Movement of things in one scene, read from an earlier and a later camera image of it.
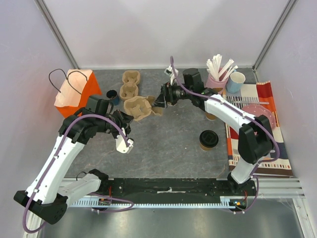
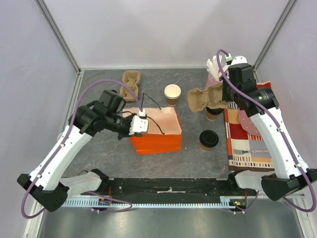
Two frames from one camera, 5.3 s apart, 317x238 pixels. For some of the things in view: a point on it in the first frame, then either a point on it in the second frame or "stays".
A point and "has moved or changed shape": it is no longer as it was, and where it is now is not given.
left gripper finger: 127,118 -> 137,135
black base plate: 180,187 stays
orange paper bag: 79,84 -> 164,134
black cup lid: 209,138 stays
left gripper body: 117,119 stays
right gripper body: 166,94 -> 225,90
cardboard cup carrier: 139,107 has moved or changed shape
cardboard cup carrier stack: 130,88 stays
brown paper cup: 210,116 stays
